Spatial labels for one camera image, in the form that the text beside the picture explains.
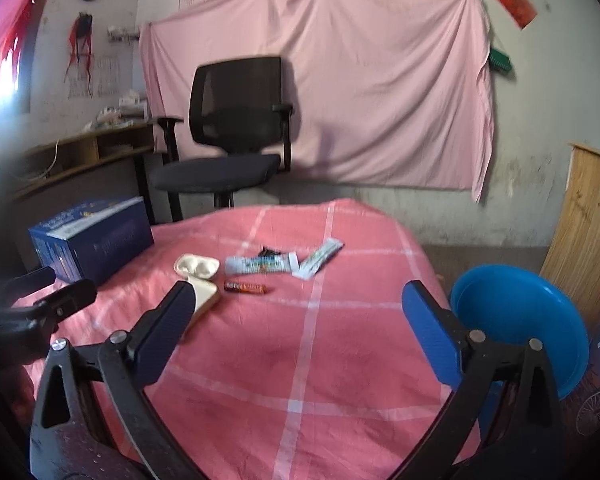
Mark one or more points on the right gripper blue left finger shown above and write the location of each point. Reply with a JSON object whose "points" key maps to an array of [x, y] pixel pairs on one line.
{"points": [[136, 357]]}

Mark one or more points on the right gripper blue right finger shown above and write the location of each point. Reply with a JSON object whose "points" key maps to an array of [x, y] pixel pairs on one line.
{"points": [[450, 348]]}

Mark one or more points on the orange small battery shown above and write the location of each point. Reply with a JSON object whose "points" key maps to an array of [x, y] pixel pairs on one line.
{"points": [[244, 288]]}

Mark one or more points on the white stick sachet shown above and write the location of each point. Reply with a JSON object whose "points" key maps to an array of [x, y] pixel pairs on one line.
{"points": [[313, 264]]}

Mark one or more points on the white long wrapper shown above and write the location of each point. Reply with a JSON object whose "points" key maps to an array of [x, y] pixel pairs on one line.
{"points": [[283, 263]]}

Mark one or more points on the blue plastic bucket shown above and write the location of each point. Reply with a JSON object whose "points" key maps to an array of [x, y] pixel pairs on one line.
{"points": [[512, 306]]}

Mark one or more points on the white earbud case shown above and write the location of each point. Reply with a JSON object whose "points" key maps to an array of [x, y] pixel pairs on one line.
{"points": [[196, 266]]}

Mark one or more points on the blue cardboard box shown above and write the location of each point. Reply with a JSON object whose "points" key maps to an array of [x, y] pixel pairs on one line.
{"points": [[93, 240]]}

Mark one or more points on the pink checkered table cloth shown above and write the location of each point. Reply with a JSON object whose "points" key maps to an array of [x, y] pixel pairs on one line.
{"points": [[318, 379]]}

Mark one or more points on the wooden desk shelf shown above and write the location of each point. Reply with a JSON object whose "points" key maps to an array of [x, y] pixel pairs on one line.
{"points": [[91, 151]]}

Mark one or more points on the wooden cabinet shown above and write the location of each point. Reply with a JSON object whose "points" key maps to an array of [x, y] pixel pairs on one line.
{"points": [[572, 262]]}

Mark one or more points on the blue cartoon curtain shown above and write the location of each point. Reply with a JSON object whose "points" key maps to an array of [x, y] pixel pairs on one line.
{"points": [[581, 409]]}

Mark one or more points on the black office chair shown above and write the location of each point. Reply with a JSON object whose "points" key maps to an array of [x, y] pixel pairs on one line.
{"points": [[238, 107]]}

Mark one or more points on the stack of books papers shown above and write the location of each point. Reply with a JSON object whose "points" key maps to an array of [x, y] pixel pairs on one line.
{"points": [[132, 108]]}

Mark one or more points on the green hanging basket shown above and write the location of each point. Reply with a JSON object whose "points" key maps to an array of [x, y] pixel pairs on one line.
{"points": [[500, 62]]}

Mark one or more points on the wall calendar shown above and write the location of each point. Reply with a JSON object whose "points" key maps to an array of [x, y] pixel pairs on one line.
{"points": [[100, 79]]}

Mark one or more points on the pink wall sheet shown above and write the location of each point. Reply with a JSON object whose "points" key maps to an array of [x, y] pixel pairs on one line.
{"points": [[386, 92]]}

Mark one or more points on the red tassel wall ornament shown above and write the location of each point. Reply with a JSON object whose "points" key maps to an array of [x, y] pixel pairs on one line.
{"points": [[80, 45]]}

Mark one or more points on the red diamond wall poster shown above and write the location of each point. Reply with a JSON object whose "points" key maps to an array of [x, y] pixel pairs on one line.
{"points": [[523, 12]]}

